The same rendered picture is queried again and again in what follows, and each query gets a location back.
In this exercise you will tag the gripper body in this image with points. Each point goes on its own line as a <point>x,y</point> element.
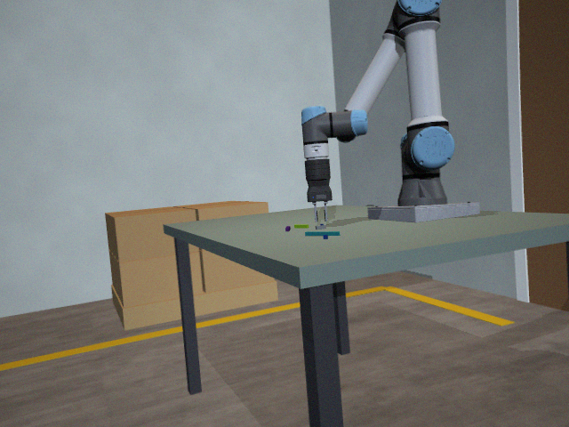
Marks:
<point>317,168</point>

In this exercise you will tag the turquoise rod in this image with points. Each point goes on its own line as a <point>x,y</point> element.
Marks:
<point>321,233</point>

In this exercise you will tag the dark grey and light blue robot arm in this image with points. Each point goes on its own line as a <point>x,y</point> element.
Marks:
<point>433,146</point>

